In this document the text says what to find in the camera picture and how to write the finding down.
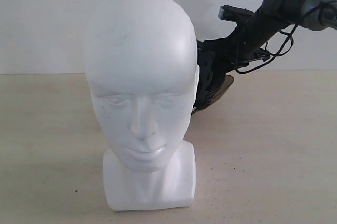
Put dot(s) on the black helmet with tinted visor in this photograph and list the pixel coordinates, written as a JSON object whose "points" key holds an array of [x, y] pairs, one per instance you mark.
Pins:
{"points": [[214, 80]]}

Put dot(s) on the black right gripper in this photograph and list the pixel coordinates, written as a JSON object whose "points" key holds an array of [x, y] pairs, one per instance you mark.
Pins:
{"points": [[237, 50]]}

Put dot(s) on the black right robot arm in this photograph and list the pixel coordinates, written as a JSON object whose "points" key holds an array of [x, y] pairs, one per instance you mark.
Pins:
{"points": [[276, 15]]}

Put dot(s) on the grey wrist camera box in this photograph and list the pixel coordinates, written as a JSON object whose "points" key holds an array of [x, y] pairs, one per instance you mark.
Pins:
{"points": [[234, 14]]}

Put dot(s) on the white mannequin head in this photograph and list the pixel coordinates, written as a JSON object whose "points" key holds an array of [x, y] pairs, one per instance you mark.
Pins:
{"points": [[141, 67]]}

